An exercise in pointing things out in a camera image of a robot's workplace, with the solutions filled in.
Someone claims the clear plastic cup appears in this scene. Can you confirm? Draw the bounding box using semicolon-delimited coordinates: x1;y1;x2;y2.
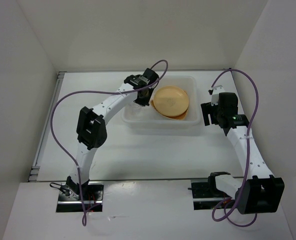
125;102;144;119

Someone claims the white plastic bin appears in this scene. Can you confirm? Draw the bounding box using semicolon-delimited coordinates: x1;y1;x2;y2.
121;75;201;130

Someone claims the woven bamboo basket tray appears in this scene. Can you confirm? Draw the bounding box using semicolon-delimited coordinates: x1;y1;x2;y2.
149;100;189;121

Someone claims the yellow plastic plate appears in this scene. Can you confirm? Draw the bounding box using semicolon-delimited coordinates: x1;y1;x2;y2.
153;85;190;113

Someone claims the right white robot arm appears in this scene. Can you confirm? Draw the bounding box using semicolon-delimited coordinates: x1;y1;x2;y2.
201;91;285;215

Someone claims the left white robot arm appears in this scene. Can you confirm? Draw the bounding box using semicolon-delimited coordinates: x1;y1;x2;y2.
66;68;159;200

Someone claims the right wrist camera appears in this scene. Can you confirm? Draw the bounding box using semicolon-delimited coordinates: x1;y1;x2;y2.
208;85;225;106

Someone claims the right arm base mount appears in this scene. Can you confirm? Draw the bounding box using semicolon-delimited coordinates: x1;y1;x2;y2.
188;178;229;211

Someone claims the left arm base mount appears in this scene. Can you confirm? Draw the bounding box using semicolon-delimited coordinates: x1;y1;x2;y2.
49;182;104;213

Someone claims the aluminium table edge rail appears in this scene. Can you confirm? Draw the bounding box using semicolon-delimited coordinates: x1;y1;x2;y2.
27;71;66;183

